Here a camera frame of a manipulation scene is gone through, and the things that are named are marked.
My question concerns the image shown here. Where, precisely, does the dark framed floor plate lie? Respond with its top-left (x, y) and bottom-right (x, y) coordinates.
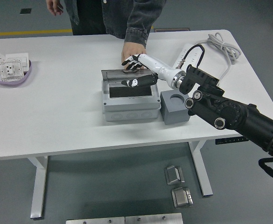
top-left (154, 28), bottom-right (189, 33)

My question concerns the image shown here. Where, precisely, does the printed white socket plate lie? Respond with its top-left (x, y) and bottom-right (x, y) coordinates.
top-left (0, 59), bottom-right (27, 83)

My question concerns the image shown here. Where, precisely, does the grey cube with round hole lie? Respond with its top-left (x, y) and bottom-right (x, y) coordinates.
top-left (160, 90), bottom-right (194, 126)

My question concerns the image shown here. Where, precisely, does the grey junction box with lid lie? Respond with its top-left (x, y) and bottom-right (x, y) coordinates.
top-left (100, 67), bottom-right (161, 122)

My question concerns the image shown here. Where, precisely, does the person's left hand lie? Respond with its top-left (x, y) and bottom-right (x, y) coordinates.
top-left (121, 41), bottom-right (147, 70)

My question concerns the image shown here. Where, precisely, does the black table control panel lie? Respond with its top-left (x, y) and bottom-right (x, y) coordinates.
top-left (215, 137), bottom-right (249, 145)

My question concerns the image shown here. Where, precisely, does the metal floor socket box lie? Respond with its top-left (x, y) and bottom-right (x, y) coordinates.
top-left (164, 165), bottom-right (185, 186)
top-left (171, 186), bottom-right (194, 209)

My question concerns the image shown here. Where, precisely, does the white left table leg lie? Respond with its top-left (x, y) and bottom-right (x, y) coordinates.
top-left (27, 155), bottom-right (49, 220)

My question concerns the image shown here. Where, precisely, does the white table leg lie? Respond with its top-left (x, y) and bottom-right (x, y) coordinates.
top-left (189, 140), bottom-right (214, 198)
top-left (27, 155), bottom-right (49, 220)

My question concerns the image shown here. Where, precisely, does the white right table leg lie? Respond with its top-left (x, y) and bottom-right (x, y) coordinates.
top-left (189, 140), bottom-right (214, 198)

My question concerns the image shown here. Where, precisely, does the white power cord with plug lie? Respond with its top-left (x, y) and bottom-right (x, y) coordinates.
top-left (194, 32), bottom-right (242, 82)

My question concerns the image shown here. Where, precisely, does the person's right hand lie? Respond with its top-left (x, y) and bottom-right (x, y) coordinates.
top-left (46, 0), bottom-right (64, 17)

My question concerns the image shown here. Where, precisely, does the person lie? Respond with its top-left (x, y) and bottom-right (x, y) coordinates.
top-left (63, 0), bottom-right (168, 49)

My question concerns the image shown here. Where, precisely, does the white power strip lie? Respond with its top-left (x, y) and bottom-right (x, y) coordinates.
top-left (173, 43), bottom-right (203, 69)

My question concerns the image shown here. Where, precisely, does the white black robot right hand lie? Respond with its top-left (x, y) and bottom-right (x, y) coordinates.
top-left (121, 53), bottom-right (179, 89)

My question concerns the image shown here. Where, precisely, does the purple bowl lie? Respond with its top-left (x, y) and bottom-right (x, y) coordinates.
top-left (0, 59), bottom-right (33, 88)

